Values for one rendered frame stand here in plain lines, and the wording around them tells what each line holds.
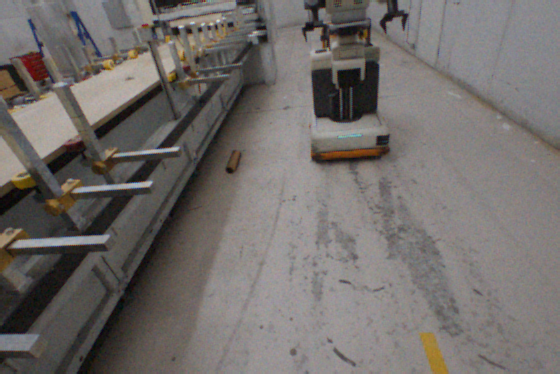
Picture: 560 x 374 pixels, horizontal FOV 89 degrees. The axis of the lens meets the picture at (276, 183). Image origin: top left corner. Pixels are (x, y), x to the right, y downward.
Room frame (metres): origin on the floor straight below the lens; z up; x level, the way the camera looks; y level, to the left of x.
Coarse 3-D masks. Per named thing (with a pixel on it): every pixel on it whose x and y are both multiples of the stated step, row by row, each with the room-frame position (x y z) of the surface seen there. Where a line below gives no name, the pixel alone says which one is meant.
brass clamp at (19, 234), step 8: (16, 232) 0.65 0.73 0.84; (24, 232) 0.66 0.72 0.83; (0, 240) 0.63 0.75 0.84; (8, 240) 0.62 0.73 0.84; (0, 248) 0.59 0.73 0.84; (0, 256) 0.58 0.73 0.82; (8, 256) 0.59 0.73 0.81; (16, 256) 0.61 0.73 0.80; (0, 264) 0.57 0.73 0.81; (8, 264) 0.58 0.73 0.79; (0, 272) 0.56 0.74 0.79
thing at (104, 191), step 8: (112, 184) 0.85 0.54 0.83; (120, 184) 0.84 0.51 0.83; (128, 184) 0.83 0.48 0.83; (136, 184) 0.83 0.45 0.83; (144, 184) 0.82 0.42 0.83; (152, 184) 0.82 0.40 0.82; (72, 192) 0.85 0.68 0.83; (80, 192) 0.84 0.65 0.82; (88, 192) 0.84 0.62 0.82; (96, 192) 0.83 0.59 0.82; (104, 192) 0.83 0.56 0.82; (112, 192) 0.82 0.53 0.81; (120, 192) 0.82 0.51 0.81; (128, 192) 0.81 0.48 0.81; (136, 192) 0.81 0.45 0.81; (144, 192) 0.80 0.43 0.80; (152, 192) 0.80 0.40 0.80; (40, 200) 0.87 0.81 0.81
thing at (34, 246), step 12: (24, 240) 0.62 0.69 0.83; (36, 240) 0.61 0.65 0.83; (48, 240) 0.60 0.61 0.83; (60, 240) 0.59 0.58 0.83; (72, 240) 0.58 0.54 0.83; (84, 240) 0.58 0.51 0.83; (96, 240) 0.57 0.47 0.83; (108, 240) 0.57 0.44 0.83; (12, 252) 0.60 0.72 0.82; (24, 252) 0.59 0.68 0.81; (36, 252) 0.59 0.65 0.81; (48, 252) 0.58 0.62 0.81; (60, 252) 0.58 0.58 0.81; (72, 252) 0.57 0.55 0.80; (84, 252) 0.56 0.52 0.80
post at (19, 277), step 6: (12, 264) 0.59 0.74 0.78; (6, 270) 0.57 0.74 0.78; (12, 270) 0.58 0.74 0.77; (18, 270) 0.59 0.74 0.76; (0, 276) 0.56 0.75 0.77; (6, 276) 0.56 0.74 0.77; (12, 276) 0.57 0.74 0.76; (18, 276) 0.58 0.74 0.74; (24, 276) 0.59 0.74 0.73; (0, 282) 0.57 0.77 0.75; (6, 282) 0.56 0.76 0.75; (12, 282) 0.56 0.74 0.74; (18, 282) 0.57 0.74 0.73; (6, 288) 0.57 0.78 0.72; (12, 288) 0.56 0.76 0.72
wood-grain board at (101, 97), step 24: (168, 48) 3.64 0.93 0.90; (120, 72) 2.60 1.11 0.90; (144, 72) 2.40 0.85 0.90; (168, 72) 2.23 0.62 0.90; (96, 96) 1.87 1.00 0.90; (120, 96) 1.75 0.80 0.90; (24, 120) 1.60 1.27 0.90; (48, 120) 1.51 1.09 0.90; (96, 120) 1.36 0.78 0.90; (0, 144) 1.26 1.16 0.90; (48, 144) 1.15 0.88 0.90; (0, 168) 0.98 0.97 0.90; (24, 168) 0.94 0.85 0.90; (0, 192) 0.82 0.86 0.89
